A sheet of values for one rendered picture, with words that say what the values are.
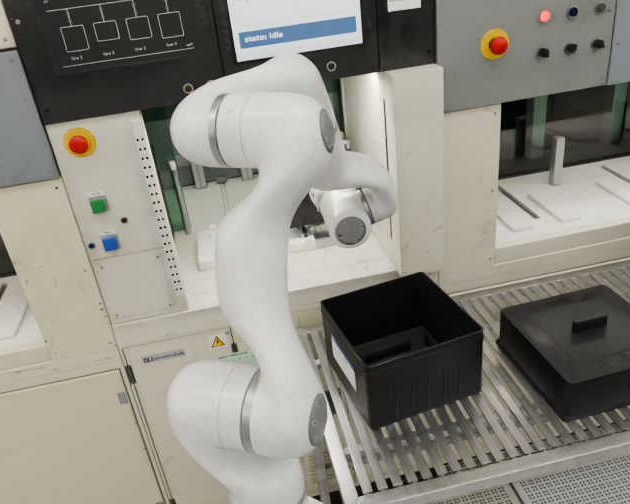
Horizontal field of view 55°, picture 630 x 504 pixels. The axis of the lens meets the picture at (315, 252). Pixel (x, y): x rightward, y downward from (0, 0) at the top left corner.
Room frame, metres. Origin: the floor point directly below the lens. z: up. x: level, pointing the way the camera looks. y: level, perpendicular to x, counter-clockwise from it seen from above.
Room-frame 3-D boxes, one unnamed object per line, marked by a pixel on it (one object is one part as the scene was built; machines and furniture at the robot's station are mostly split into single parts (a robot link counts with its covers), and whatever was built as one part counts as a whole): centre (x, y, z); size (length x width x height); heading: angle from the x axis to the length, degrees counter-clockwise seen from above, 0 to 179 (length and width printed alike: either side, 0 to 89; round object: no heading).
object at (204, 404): (0.67, 0.15, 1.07); 0.19 x 0.12 x 0.24; 67
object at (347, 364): (1.11, -0.17, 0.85); 0.28 x 0.28 x 0.17; 16
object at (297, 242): (1.68, -0.02, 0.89); 0.22 x 0.21 x 0.04; 8
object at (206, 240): (1.64, 0.25, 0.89); 0.22 x 0.21 x 0.04; 8
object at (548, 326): (1.06, -0.59, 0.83); 0.29 x 0.29 x 0.13; 10
